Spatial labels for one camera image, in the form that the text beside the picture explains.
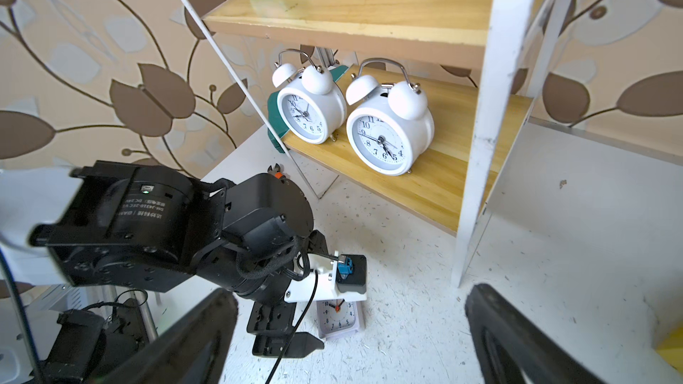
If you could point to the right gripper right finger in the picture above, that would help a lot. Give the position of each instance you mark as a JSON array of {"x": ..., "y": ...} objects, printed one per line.
[{"x": 511, "y": 349}]

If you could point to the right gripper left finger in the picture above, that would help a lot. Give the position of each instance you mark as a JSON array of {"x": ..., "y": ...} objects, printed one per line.
[{"x": 193, "y": 350}]

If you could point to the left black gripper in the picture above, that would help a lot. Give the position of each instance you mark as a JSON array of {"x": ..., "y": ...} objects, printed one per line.
[{"x": 255, "y": 233}]

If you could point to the white twin-bell alarm clock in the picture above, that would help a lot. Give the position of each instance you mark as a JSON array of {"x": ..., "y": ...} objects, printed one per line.
[
  {"x": 309, "y": 101},
  {"x": 391, "y": 124}
]

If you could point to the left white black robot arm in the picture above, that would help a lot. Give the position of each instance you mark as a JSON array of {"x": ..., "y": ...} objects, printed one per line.
[{"x": 150, "y": 228}]

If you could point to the lilac square alarm clock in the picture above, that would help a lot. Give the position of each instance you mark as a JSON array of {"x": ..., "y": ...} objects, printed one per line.
[{"x": 339, "y": 318}]

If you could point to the wooden two-tier shelf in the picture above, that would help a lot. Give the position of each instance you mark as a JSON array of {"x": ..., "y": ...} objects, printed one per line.
[{"x": 483, "y": 63}]

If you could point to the yellow cube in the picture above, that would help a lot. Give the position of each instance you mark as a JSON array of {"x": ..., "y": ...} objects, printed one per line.
[{"x": 670, "y": 348}]

